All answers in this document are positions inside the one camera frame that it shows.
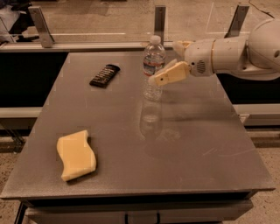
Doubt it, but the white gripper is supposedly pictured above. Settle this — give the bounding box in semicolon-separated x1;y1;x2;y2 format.
148;39;214;87

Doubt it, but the clear plastic water bottle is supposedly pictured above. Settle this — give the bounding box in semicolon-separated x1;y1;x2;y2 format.
143;35;166;102

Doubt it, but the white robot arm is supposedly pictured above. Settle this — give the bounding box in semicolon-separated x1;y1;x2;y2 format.
148;18;280;87

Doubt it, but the black remote control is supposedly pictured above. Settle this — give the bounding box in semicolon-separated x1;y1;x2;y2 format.
89;64;120;88

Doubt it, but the yellow wavy sponge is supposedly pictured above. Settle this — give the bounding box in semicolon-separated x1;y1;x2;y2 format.
57;130;97;182

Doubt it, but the middle metal fence bracket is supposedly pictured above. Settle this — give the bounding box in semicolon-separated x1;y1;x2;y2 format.
154;5;166;43

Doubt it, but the metal fence bracket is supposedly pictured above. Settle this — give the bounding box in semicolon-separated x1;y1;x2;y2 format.
154;5;166;43
28;6;54;48
225;5;249;38

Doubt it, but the right metal fence bracket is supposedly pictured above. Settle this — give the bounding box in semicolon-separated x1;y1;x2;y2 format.
225;5;249;38

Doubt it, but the left metal fence bracket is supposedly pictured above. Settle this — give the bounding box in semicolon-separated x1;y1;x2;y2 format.
28;6;54;48

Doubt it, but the metal fence rail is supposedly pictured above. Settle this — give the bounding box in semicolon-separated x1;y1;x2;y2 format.
0;40;176;53

